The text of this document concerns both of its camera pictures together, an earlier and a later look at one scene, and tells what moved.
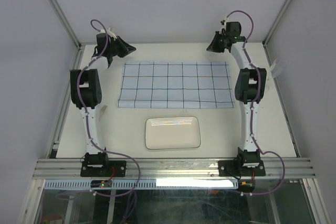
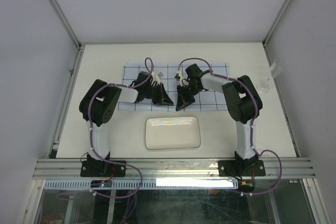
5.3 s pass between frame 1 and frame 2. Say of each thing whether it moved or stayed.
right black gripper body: moved
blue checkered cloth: stayed
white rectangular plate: stayed
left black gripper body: moved
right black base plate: stayed
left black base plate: stayed
